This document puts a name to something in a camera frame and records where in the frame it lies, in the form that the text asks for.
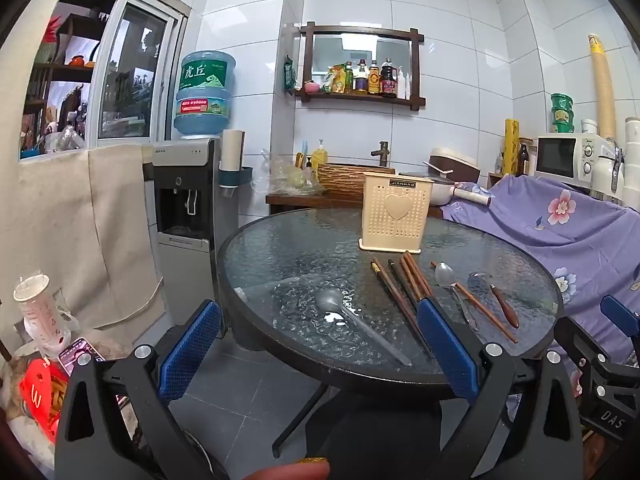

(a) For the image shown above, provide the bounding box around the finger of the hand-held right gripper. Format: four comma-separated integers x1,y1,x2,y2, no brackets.
600,295,640,336
555,316,608,368

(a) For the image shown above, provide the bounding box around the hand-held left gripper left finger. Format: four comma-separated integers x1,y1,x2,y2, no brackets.
54,299,224,480

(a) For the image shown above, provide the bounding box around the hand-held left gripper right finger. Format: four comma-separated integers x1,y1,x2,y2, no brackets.
416,297,586,480

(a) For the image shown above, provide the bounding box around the wooden-handled metal spoon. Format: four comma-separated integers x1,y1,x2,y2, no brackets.
467,271,521,330

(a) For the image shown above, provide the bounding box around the beige plastic utensil holder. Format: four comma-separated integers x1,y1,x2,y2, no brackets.
358,171,435,253

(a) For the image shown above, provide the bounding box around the person's left hand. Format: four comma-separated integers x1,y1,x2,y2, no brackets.
239,457,332,480

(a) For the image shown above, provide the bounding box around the grey trash bin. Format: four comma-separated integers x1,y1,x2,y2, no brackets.
227,287,281,351

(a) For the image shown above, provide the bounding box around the purple floral cloth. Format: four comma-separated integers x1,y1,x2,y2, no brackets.
440,175,640,366

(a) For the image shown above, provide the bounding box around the grey water dispenser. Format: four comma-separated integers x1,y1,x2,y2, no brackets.
143,137,223,328

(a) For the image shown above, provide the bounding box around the smartphone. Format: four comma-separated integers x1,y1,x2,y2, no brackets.
58,338,106,376

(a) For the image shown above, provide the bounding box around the white thermos jug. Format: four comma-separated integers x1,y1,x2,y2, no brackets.
590,147,626,206

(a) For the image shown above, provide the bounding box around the plastic drink cup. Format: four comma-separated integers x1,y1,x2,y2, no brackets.
13,272,71,358

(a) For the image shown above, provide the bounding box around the white pan with lid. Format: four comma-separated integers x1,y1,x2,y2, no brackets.
425,175,493,207

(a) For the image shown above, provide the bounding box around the stack of white containers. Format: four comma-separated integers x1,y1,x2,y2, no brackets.
622,117,640,211

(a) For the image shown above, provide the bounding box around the red fries box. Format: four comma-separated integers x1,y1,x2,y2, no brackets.
19,357,71,443

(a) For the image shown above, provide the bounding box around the white microwave oven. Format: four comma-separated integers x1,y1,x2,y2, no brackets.
535,132,616,186

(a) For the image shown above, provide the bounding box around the wooden shelf box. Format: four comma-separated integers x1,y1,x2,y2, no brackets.
487,137,536,188

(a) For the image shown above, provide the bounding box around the teal cup holder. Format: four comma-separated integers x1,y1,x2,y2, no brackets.
217,166,254,196

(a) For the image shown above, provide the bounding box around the beige cloth curtain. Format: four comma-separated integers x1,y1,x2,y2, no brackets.
0,145,166,361

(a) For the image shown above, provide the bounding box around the wooden counter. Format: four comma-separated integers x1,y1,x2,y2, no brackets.
265,192,443,218

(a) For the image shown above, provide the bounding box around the brown and white rice cooker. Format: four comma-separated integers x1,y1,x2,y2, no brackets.
430,147,481,183

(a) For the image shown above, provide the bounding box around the clear plastic bag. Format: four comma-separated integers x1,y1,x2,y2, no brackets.
260,150,326,196

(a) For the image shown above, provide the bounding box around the woven-look wash basin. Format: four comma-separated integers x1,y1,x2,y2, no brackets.
317,162,396,200

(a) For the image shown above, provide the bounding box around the white paper cup stack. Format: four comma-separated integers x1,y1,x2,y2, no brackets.
221,129,246,198

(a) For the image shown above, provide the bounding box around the yellow roll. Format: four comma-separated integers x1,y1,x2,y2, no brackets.
504,119,521,177

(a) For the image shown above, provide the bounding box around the tall stack of paper cups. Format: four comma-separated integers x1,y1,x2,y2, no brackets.
587,34,618,141

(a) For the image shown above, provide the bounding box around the blue water jug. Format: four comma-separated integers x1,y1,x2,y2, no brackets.
173,51,236,139

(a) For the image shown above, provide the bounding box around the wooden framed mirror shelf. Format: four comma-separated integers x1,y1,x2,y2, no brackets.
295,22,427,107

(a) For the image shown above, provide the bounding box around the dark soy sauce bottle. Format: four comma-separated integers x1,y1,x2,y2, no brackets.
380,57,398,97

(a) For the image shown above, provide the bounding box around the sliding window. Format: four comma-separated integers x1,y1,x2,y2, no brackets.
20,0,191,161

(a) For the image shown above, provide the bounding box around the dark wooden shelf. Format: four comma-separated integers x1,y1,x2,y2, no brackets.
22,0,121,156

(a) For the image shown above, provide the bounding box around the white cable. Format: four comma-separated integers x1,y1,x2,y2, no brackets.
107,280,166,326

